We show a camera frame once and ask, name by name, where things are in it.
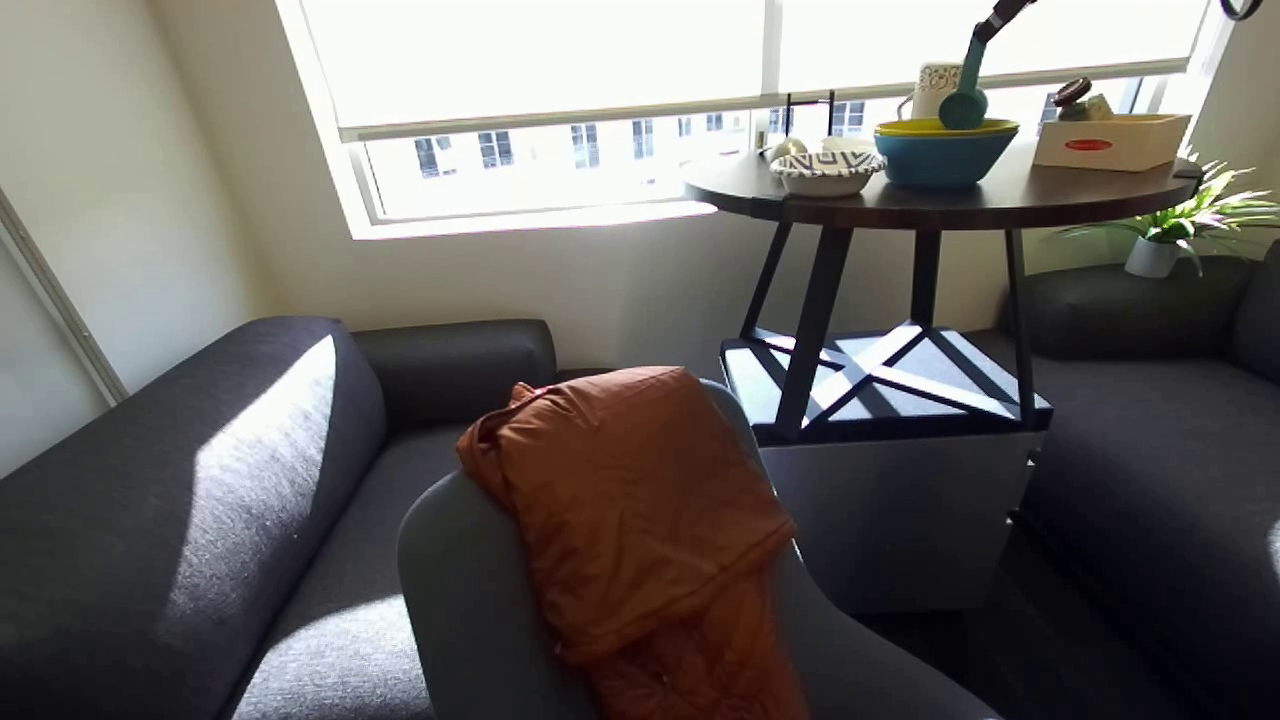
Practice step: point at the cream wooden box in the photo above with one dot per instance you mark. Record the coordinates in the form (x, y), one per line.
(1106, 144)

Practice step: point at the blue serving spoon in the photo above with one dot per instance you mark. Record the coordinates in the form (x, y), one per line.
(962, 105)

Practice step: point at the round dark wooden table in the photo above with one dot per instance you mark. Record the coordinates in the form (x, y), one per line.
(962, 203)

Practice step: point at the orange jacket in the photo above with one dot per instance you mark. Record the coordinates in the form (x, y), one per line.
(626, 506)

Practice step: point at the white printed paper carton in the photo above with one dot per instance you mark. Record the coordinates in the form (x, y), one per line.
(931, 84)

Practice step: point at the grey shell chair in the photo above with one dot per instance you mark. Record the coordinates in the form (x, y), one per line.
(464, 602)

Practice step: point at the blue bowl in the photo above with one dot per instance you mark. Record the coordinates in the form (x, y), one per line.
(945, 160)

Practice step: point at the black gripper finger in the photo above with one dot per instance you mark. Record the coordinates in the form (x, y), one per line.
(1017, 20)
(1001, 19)

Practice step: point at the dark grey fabric sofa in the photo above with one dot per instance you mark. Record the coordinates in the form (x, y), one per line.
(161, 533)
(1162, 464)

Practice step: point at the white blue patterned plate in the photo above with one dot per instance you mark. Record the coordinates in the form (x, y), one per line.
(825, 172)

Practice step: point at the glass spice jar dark cap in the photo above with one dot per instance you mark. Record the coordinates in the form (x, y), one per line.
(1070, 88)

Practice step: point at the potted green plant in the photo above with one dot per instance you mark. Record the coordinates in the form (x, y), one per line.
(1220, 203)

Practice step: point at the grey ottoman with tray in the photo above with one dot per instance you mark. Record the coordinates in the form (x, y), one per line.
(892, 522)

